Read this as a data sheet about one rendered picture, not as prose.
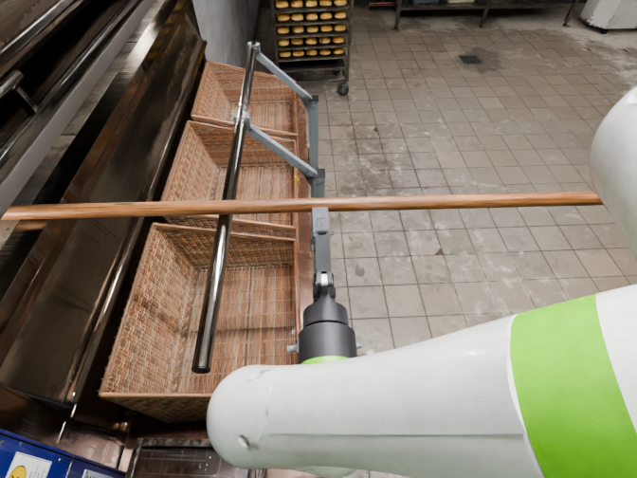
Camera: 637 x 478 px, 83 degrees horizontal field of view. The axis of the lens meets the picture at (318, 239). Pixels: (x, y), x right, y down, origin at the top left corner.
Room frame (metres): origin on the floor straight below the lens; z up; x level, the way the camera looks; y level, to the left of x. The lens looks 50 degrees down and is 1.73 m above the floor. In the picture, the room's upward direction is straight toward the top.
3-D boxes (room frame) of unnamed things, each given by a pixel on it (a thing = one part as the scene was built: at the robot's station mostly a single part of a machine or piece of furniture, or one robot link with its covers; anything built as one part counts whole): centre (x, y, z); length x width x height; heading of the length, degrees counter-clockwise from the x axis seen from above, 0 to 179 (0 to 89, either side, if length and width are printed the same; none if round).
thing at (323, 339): (0.23, -0.01, 1.18); 0.12 x 0.06 x 0.09; 92
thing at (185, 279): (0.54, 0.30, 0.72); 0.56 x 0.49 x 0.28; 4
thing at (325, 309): (0.30, -0.01, 1.18); 0.09 x 0.07 x 0.08; 2
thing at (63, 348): (1.11, 0.59, 1.02); 1.79 x 0.11 x 0.19; 3
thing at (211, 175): (1.14, 0.33, 0.72); 0.56 x 0.49 x 0.28; 3
